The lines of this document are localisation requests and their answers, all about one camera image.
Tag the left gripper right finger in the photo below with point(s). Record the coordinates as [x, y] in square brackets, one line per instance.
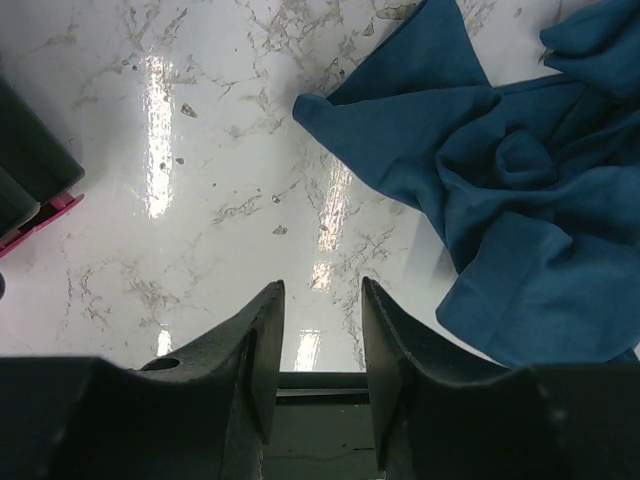
[440, 412]

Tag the blue t shirt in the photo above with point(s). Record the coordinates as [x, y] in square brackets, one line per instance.
[532, 187]

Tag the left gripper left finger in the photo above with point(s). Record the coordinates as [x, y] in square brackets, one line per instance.
[204, 411]

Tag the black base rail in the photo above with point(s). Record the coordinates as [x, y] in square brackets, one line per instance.
[322, 429]

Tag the black pink drawer organizer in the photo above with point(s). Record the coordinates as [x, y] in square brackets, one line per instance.
[37, 173]

